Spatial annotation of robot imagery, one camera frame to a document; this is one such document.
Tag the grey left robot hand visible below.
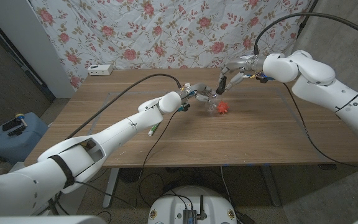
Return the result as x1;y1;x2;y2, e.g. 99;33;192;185
178;82;222;106

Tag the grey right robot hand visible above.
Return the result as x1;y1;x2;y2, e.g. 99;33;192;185
218;55;265;93

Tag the clear plastic spray bottle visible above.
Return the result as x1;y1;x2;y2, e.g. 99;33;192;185
204;93;222;113

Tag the red spiky stress ball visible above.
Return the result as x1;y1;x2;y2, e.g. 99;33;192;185
216;101;230;115

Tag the green white marker pen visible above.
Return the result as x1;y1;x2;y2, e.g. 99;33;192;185
147;123;161;137

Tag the floral backdrop cloth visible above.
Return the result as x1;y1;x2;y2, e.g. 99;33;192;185
29;0;312;90

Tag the black backdrop stand pole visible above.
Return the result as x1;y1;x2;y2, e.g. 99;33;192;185
296;0;319;39

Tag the white power strip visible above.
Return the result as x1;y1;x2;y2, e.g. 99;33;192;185
87;63;114;77

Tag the white robot torso base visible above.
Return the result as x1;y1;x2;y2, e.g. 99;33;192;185
147;185;238;224

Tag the grey table leg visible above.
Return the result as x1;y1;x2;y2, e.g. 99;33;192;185
261;166;282;208

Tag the black antenna module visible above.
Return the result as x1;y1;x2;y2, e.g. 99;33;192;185
182;195;208;224

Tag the yellow blue small tool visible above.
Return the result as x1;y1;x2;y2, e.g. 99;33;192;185
14;113;29;128

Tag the black brush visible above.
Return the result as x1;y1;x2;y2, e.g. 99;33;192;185
2;118;24;137

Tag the blue storage box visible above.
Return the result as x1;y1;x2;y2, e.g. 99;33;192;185
0;111;49;165

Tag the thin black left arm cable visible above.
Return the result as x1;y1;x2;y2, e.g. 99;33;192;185
137;108;188;200

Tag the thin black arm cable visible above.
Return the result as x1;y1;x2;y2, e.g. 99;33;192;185
137;108;188;200
283;82;358;172

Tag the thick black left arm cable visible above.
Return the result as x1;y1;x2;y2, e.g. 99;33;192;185
65;73;183;140

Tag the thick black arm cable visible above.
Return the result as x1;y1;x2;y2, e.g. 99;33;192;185
253;12;358;55
65;73;183;140

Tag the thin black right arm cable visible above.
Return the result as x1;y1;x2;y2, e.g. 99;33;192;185
283;82;358;172

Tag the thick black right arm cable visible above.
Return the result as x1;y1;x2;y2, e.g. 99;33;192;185
253;12;358;55

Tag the white floor cable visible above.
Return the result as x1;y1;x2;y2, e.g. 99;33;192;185
220;166;239;218

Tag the black floor cable loop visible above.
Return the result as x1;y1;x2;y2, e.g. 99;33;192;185
138;172;198;208

